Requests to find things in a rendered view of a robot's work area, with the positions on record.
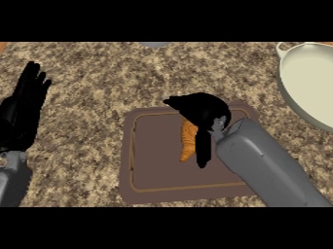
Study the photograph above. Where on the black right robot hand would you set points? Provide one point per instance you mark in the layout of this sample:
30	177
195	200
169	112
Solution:
204	112

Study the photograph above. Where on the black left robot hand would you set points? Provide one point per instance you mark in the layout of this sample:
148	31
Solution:
18	110

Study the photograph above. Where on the orange croissant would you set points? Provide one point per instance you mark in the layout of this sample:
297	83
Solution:
189	142

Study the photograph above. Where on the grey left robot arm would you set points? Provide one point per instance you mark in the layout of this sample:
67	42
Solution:
5	181

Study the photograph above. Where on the brown tray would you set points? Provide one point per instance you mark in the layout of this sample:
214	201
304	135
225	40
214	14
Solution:
175	162

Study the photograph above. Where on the cream white pot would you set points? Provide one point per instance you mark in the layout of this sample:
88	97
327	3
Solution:
318	87

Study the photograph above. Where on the grey rounded object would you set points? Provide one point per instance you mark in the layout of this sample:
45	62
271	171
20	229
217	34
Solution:
154	44

